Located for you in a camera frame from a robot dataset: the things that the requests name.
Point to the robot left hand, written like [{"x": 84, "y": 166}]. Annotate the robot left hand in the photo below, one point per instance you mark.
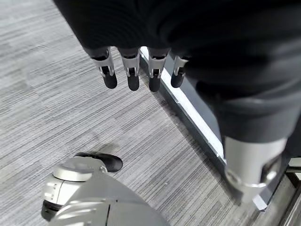
[{"x": 178, "y": 26}]

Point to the dark robot foot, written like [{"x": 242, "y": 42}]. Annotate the dark robot foot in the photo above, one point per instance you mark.
[{"x": 108, "y": 160}]

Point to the silver robot leg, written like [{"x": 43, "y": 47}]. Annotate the silver robot leg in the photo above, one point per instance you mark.
[{"x": 94, "y": 195}]

